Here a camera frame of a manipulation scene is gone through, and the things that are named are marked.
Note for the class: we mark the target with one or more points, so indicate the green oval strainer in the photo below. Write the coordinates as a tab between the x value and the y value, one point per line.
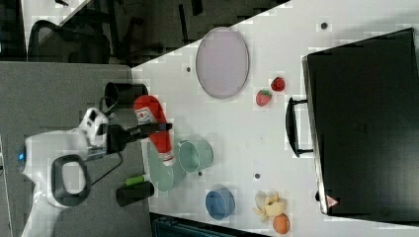
164	178

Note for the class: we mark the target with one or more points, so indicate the black cylinder post lower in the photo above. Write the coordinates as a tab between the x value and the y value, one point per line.
131	194

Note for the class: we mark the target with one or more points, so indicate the green metal cup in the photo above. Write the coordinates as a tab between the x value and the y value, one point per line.
194	155

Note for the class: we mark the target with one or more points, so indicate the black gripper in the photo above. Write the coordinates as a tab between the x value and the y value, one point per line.
118	138

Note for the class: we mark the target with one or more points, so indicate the red ketchup bottle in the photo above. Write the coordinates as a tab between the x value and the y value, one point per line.
149	113

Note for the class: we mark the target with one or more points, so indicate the purple round plate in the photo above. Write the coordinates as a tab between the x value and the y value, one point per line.
222	63

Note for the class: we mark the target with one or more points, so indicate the black toaster oven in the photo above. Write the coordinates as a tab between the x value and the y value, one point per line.
363	110

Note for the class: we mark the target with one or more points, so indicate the black cylinder post upper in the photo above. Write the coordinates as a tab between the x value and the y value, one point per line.
123	95

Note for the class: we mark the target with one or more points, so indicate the peeled banana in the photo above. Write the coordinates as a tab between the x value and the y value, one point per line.
268	205

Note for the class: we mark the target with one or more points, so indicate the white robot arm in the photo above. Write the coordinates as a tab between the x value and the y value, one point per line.
55	162

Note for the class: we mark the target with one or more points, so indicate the black cylinder post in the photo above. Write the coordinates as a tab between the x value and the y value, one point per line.
123	95
131	194

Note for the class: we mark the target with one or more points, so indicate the black office chair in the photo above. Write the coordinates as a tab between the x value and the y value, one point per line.
52	43

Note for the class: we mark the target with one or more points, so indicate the red strawberry with leaves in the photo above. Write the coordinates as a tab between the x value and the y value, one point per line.
263	98

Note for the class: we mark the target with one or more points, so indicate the green marker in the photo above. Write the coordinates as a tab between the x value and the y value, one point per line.
136	180

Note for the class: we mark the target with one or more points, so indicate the orange fruit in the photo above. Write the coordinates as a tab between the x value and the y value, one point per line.
281	224

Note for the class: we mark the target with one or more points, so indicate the blue bowl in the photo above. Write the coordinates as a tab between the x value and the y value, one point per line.
220	203

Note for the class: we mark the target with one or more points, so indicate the dark teal crate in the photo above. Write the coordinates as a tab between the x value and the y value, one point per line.
167	226

